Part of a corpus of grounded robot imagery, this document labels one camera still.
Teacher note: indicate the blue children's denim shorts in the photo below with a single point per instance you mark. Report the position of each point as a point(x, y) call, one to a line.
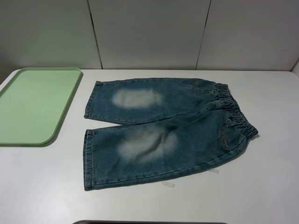
point(162, 128)

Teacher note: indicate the light green plastic tray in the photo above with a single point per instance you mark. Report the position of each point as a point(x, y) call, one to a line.
point(33, 104)

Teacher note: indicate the clear tape strip front right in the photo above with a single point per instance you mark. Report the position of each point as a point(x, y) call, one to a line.
point(214, 170)

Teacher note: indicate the clear tape strip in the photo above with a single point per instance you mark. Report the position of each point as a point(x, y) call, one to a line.
point(214, 170)
point(168, 184)

